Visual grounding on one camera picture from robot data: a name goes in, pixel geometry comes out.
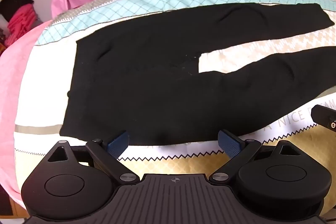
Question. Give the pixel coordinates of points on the pile of red clothes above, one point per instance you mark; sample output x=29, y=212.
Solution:
x=22, y=22

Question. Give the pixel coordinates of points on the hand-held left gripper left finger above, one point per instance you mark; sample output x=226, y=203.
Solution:
x=117, y=144

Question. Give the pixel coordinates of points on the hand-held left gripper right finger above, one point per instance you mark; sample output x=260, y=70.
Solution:
x=229, y=144

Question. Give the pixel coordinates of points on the pink fleece blanket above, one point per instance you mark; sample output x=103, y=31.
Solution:
x=15, y=87

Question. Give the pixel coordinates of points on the patterned beige teal quilt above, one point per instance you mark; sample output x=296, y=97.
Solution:
x=262, y=56

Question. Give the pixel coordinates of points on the black pants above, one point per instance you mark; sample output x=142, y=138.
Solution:
x=147, y=82

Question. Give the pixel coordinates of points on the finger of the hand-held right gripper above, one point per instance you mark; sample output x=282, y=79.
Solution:
x=324, y=115

